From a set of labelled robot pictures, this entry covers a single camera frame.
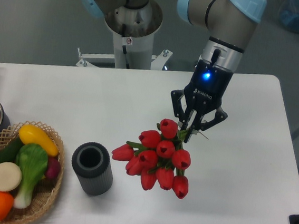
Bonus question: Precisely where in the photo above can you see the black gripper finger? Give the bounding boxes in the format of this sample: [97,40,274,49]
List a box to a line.
[171,90,192,143]
[191,104,228,134]

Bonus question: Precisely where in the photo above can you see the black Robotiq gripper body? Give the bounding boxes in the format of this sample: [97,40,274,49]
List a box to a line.
[184,60,233,121]

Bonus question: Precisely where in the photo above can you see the red tulip bouquet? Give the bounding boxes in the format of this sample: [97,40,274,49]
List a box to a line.
[112,119,193,199]

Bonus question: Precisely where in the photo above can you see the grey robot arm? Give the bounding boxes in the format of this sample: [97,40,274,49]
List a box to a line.
[81,0,267,142]

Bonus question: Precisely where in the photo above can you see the dark grey ribbed vase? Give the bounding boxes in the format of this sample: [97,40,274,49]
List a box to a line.
[71,142,113,196]

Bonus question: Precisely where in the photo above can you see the purple toy radish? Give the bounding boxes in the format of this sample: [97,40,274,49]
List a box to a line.
[44,157,61,179]

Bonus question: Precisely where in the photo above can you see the yellow toy squash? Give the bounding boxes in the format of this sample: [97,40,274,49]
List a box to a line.
[18,124,59,157]

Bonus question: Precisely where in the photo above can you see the green toy bok choy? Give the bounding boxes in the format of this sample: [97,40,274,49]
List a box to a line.
[13,143,48,209]

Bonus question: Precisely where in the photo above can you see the woven wicker basket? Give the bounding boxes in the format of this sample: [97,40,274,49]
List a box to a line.
[0,121,65,224]

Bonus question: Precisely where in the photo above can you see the green toy cucumber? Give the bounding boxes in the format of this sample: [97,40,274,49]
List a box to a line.
[0,137,24,164]

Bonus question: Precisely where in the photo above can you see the beige round toy bun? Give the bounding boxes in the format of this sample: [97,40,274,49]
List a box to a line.
[0,162,22,192]

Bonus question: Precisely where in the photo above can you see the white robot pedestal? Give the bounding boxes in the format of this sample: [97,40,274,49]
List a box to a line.
[77,0,172,70]

